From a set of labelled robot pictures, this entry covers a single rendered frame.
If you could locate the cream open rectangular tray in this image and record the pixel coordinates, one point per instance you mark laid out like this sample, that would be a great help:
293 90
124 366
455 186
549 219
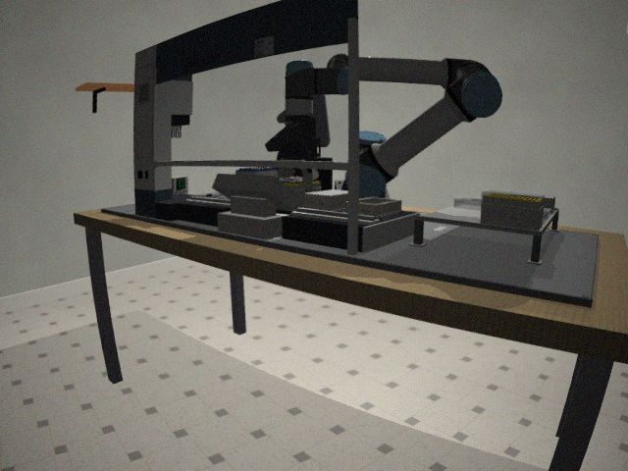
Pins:
387 207

